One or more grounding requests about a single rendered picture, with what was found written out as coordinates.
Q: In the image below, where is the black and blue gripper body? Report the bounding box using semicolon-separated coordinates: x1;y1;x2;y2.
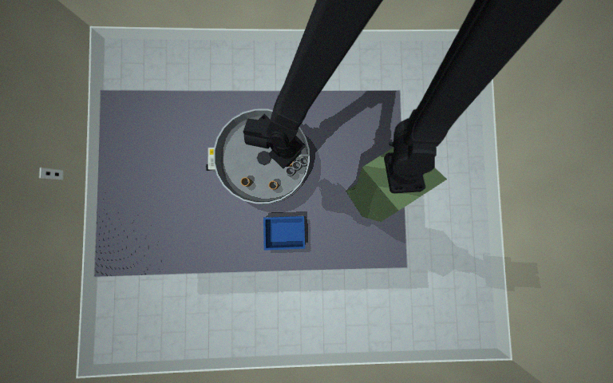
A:
269;136;306;168

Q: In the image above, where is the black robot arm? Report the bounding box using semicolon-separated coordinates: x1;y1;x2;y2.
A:
243;0;563;193

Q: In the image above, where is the blue open crate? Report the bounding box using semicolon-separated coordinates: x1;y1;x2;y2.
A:
263;215;305;251

